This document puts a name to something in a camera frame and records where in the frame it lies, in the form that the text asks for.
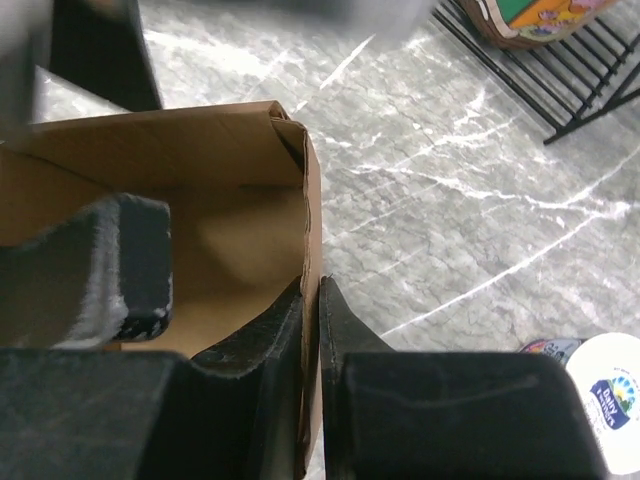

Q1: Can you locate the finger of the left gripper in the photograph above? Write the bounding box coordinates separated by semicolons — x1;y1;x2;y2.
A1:
1;193;173;349
49;0;162;112

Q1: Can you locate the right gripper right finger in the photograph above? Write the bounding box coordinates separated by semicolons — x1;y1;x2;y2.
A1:
319;277;608;479

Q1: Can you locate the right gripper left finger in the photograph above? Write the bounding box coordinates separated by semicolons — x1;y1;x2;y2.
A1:
1;283;303;479

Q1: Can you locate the brown cardboard box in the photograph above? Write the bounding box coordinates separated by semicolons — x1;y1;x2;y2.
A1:
1;101;322;479

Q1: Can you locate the green lidded brown jar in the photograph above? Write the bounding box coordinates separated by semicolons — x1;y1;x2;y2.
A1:
458;0;615;50

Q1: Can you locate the black wire rack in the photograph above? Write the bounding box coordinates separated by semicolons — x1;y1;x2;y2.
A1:
433;1;639;145

